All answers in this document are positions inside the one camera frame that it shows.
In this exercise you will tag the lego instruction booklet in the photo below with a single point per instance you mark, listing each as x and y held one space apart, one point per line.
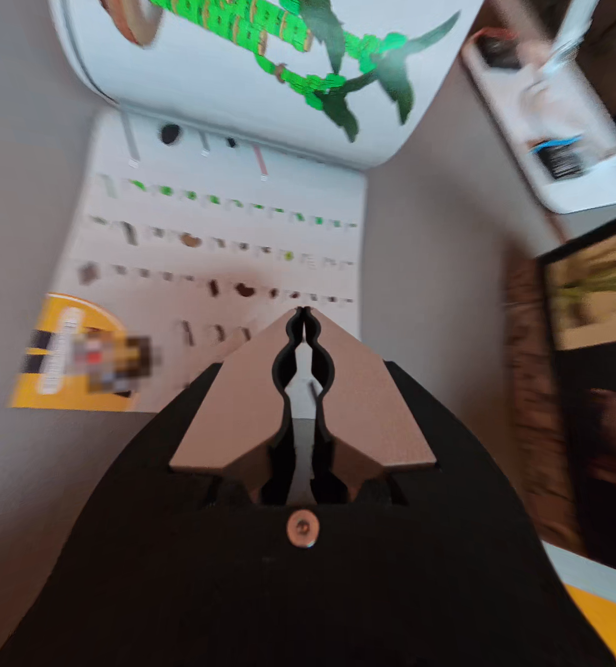
209 104

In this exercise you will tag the black lego set box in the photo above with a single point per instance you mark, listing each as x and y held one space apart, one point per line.
599 469

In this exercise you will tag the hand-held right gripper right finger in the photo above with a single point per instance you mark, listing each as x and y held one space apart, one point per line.
375 417

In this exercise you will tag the black battery with red edge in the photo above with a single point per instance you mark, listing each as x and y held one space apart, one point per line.
498 52

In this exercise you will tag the yellow parts bin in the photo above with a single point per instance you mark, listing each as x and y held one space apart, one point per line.
615 630

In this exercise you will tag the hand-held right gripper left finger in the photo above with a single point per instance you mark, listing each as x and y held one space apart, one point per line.
235 417

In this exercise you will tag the black battery with blue edge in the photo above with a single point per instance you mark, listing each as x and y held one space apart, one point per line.
563 159

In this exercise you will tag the white stand base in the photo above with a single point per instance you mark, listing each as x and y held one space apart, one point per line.
516 120

